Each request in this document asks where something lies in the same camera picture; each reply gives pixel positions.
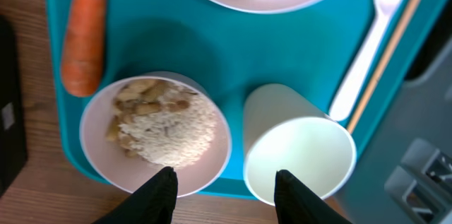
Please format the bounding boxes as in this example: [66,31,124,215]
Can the grey dishwasher rack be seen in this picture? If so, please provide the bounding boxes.
[336,2,451,224]

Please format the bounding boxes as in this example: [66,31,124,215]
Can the wooden chopstick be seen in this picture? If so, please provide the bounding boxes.
[347,0,421,134]

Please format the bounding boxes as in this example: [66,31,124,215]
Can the teal serving tray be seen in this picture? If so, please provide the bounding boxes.
[47,0,448,199]

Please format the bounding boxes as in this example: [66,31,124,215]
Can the white plastic fork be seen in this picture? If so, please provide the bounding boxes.
[328,0,403,122]

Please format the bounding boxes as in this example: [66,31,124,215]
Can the black tray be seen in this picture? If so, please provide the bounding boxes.
[1,16,28,194]

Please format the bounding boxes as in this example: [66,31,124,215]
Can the rice and peanuts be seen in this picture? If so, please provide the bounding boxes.
[106,79,217,168]

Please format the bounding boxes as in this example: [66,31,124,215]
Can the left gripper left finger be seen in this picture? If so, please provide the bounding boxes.
[93,167,178,224]

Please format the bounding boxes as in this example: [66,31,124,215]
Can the pink bowl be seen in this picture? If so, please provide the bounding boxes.
[79,71,232,197]

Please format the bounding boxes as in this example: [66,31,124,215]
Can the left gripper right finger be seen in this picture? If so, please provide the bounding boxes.
[274,170,351,224]

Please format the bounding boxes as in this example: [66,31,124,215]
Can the white paper cup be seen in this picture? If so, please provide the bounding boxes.
[243,83,357,205]

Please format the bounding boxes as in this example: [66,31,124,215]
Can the orange carrot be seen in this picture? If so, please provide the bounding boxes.
[61,0,107,97]

